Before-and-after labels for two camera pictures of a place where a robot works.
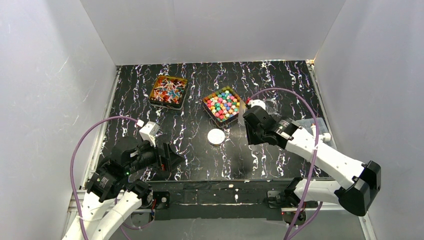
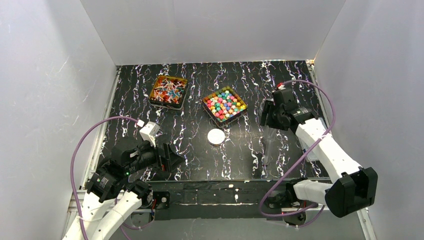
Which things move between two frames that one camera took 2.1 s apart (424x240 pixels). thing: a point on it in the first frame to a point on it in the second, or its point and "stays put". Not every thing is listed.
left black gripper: (162, 156) stays put
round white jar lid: (216, 137) stays put
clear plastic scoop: (242, 107) to (269, 133)
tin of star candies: (222, 105) stays put
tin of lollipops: (169, 92) stays put
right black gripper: (253, 124) to (269, 115)
